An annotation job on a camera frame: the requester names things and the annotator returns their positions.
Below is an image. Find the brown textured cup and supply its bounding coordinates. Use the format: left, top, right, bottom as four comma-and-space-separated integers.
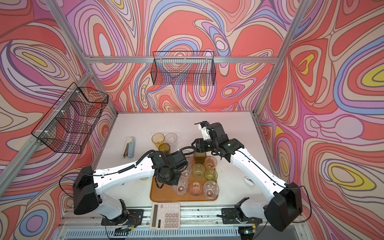
194, 152, 207, 165

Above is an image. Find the pink textured cup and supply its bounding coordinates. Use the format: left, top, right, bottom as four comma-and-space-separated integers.
204, 156, 218, 169

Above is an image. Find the small clear glass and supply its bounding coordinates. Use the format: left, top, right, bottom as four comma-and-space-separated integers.
182, 166, 192, 179

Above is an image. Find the olive textured cup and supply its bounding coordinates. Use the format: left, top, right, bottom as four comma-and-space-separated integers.
158, 143, 171, 154

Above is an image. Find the clear wide glass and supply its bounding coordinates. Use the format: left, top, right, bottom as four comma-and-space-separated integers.
173, 176, 189, 196

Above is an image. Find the pale green textured cup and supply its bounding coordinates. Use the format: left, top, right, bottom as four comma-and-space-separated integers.
192, 164, 206, 179

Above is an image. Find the green ribbed glass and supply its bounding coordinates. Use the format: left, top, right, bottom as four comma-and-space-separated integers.
205, 168, 218, 182

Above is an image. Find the clear glass back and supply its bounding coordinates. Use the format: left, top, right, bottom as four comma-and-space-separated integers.
165, 133, 178, 149

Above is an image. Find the yellow amber glass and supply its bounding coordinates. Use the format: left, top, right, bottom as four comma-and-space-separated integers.
151, 133, 165, 148

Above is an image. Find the pink clear cup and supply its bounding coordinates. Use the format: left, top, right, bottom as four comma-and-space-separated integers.
189, 181, 203, 197

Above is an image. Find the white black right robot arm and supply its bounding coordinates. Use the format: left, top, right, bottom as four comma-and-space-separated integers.
192, 121, 303, 232

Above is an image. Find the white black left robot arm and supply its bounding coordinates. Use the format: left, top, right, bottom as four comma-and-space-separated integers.
73, 150, 188, 226

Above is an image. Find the orange plastic tray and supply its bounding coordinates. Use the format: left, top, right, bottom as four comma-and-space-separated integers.
150, 160, 219, 202

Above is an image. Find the blue white stapler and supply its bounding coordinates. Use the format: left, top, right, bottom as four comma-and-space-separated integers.
122, 137, 135, 159

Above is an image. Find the white desk calculator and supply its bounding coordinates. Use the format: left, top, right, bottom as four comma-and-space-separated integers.
150, 203, 181, 231

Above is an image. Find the white clip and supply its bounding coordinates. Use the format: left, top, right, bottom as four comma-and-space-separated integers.
244, 177, 255, 188

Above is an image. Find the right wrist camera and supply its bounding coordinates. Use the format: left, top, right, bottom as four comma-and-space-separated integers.
197, 121, 211, 141

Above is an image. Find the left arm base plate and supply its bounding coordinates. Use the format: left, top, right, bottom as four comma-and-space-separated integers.
101, 209, 144, 227

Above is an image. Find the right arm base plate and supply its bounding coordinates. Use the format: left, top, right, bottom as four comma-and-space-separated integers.
217, 208, 263, 226

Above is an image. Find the black wire basket back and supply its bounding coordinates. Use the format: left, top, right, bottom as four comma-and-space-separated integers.
151, 51, 216, 86

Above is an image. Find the black wire basket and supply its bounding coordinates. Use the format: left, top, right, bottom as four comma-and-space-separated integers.
31, 83, 109, 154
151, 51, 216, 86

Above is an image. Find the black wire basket left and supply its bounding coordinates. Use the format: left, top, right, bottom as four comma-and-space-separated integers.
31, 83, 109, 154

